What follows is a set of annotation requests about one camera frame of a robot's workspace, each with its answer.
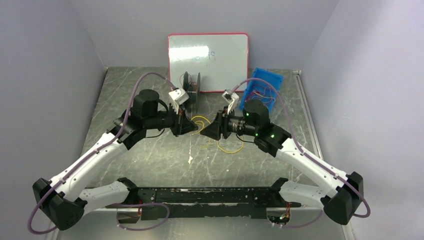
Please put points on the blue plastic bin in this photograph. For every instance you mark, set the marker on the blue plastic bin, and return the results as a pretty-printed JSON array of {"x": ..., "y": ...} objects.
[{"x": 258, "y": 90}]

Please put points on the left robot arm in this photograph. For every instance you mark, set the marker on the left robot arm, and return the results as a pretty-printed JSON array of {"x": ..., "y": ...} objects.
[{"x": 65, "y": 198}]

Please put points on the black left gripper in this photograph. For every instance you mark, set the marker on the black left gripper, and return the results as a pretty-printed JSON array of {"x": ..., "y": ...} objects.
[{"x": 179, "y": 122}]

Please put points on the aluminium frame rail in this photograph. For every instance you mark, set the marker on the aluminium frame rail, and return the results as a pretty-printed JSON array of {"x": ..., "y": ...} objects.
[{"x": 307, "y": 113}]

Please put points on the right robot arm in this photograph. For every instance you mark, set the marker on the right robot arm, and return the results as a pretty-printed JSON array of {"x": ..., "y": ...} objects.
[{"x": 337, "y": 193}]

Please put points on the red framed whiteboard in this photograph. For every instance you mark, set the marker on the red framed whiteboard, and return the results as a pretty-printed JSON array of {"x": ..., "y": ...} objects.
[{"x": 220, "y": 59}]

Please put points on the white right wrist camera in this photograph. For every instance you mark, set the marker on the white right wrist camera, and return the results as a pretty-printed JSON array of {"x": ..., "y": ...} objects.
[{"x": 232, "y": 98}]

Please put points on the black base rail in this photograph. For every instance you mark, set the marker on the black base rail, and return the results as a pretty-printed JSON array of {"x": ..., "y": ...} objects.
[{"x": 172, "y": 202}]

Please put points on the black perforated cable spool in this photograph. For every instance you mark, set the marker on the black perforated cable spool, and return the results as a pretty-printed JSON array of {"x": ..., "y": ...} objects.
[{"x": 193, "y": 89}]

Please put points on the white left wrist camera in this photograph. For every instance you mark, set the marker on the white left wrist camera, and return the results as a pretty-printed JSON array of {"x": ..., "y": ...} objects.
[{"x": 178, "y": 97}]

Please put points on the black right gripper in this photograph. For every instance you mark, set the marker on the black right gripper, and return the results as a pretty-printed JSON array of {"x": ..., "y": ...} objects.
[{"x": 224, "y": 126}]

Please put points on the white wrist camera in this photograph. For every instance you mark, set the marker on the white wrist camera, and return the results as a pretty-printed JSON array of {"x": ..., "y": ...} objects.
[
  {"x": 178, "y": 97},
  {"x": 232, "y": 98}
]

